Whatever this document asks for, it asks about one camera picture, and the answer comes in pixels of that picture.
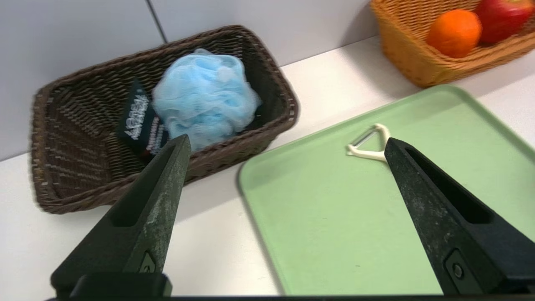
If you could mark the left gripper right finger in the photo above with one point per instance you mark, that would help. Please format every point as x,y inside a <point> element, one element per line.
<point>468,246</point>

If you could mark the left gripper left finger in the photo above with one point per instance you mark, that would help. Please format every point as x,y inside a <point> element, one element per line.
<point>146,225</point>

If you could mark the black cosmetic tube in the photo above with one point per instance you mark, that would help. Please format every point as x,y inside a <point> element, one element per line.
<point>138,121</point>

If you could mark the blue mesh bath loofah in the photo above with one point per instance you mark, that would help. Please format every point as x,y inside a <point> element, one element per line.
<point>205,96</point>

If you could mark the orange fruit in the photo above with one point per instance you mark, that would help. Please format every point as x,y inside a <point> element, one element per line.
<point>453,33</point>

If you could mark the red apple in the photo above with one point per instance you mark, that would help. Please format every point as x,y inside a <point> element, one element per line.
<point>505,19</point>

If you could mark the dark brown wicker basket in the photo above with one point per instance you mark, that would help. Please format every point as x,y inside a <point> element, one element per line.
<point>75,167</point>

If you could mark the orange wicker basket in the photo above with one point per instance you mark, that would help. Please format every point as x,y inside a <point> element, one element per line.
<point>418,58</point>

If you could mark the green plastic tray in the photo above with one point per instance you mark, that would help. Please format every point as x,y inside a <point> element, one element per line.
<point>334,217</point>

